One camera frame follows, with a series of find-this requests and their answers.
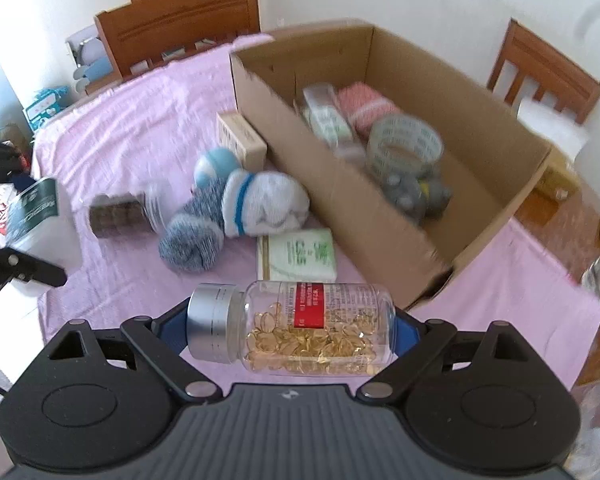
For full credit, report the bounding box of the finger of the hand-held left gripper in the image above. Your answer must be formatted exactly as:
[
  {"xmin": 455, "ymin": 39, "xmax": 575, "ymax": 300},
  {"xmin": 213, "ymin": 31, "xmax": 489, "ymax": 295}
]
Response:
[
  {"xmin": 0, "ymin": 136, "xmax": 35, "ymax": 187},
  {"xmin": 0, "ymin": 234, "xmax": 68, "ymax": 306}
]

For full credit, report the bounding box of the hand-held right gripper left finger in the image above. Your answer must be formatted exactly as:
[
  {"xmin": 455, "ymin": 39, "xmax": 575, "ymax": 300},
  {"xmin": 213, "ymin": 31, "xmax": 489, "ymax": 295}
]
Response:
[{"xmin": 45, "ymin": 300, "xmax": 223, "ymax": 403}]

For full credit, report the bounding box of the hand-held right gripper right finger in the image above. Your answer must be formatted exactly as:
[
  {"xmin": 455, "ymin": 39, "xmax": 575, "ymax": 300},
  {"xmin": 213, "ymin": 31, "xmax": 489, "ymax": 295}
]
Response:
[{"xmin": 356, "ymin": 308, "xmax": 537, "ymax": 403}]

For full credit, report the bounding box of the white jar with green label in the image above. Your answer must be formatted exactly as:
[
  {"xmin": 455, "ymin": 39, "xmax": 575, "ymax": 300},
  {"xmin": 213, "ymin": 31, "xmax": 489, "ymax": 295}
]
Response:
[{"xmin": 5, "ymin": 177, "xmax": 83, "ymax": 286}]

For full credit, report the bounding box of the capsule bottle with silver cap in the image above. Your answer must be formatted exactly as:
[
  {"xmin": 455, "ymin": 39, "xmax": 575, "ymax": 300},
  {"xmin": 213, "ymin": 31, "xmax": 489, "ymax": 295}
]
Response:
[{"xmin": 186, "ymin": 280, "xmax": 397, "ymax": 377}]

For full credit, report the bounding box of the blue-grey knitted sock roll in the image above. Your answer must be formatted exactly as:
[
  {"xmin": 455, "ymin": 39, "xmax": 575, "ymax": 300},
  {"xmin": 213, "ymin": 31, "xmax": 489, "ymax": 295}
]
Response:
[{"xmin": 159, "ymin": 180, "xmax": 227, "ymax": 275}]

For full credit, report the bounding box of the clear jar with brown contents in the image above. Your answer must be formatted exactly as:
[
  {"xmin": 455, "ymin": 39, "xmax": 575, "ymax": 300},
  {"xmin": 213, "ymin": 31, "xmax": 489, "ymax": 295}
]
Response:
[{"xmin": 89, "ymin": 182, "xmax": 168, "ymax": 240}]

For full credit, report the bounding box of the cardboard box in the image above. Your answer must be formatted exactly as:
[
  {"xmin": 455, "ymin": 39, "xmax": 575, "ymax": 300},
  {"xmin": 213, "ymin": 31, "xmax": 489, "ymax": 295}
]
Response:
[{"xmin": 230, "ymin": 24, "xmax": 553, "ymax": 311}]

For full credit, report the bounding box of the green and white carton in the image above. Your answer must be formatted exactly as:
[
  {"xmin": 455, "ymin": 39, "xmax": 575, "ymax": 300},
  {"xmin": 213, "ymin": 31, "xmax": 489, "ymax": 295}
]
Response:
[
  {"xmin": 256, "ymin": 228, "xmax": 338, "ymax": 283},
  {"xmin": 307, "ymin": 102, "xmax": 356, "ymax": 143}
]

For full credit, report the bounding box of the grey elephant toy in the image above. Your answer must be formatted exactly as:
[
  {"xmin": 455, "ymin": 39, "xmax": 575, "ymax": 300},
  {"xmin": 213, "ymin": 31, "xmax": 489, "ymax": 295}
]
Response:
[{"xmin": 384, "ymin": 170, "xmax": 453, "ymax": 223}]

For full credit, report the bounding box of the white sock with blue stripe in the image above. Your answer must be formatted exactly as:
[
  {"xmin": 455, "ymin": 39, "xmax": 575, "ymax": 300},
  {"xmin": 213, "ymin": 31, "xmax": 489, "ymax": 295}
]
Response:
[{"xmin": 221, "ymin": 169, "xmax": 311, "ymax": 238}]

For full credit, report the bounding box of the blue figurine toy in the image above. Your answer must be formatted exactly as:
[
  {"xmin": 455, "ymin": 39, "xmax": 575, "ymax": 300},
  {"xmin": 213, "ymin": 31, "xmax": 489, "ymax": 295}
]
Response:
[{"xmin": 194, "ymin": 146, "xmax": 241, "ymax": 191}]

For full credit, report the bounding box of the clear tape roll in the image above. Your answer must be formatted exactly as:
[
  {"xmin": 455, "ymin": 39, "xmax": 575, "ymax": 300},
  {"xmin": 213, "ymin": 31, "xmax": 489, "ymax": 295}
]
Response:
[{"xmin": 366, "ymin": 115, "xmax": 445, "ymax": 181}]

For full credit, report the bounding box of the small cream box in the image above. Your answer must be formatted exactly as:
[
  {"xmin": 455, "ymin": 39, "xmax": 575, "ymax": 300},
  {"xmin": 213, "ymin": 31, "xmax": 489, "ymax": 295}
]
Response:
[{"xmin": 216, "ymin": 111, "xmax": 268, "ymax": 171}]

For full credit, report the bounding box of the pink knitted sock roll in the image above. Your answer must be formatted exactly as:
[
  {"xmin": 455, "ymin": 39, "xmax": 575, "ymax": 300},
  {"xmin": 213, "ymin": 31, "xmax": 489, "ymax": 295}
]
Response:
[{"xmin": 337, "ymin": 84, "xmax": 403, "ymax": 136}]

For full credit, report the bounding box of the clear plastic jar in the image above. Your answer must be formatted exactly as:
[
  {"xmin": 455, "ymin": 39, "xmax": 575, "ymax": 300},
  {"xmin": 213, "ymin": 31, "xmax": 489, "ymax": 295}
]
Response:
[{"xmin": 301, "ymin": 83, "xmax": 368, "ymax": 161}]

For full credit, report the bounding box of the teal patterned box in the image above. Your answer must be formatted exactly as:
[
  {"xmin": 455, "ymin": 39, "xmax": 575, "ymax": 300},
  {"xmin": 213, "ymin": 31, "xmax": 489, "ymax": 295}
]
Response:
[{"xmin": 22, "ymin": 87, "xmax": 73, "ymax": 133}]

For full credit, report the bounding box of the white and blue appliance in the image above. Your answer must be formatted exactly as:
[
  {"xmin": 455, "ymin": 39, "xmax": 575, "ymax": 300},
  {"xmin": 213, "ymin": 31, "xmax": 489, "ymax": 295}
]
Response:
[{"xmin": 65, "ymin": 25, "xmax": 113, "ymax": 96}]

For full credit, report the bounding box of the pink towel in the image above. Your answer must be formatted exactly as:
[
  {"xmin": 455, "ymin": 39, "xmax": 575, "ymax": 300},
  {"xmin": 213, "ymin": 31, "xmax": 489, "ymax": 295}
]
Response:
[{"xmin": 32, "ymin": 35, "xmax": 600, "ymax": 391}]

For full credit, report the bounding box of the wooden chair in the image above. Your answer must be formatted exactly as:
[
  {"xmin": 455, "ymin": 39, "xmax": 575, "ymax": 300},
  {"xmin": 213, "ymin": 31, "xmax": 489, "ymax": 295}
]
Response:
[
  {"xmin": 486, "ymin": 19, "xmax": 600, "ymax": 126},
  {"xmin": 94, "ymin": 0, "xmax": 261, "ymax": 81}
]

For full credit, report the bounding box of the tissue box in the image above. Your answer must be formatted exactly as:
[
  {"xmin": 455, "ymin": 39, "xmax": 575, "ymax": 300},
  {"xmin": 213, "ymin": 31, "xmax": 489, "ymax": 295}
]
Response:
[{"xmin": 517, "ymin": 97, "xmax": 593, "ymax": 201}]

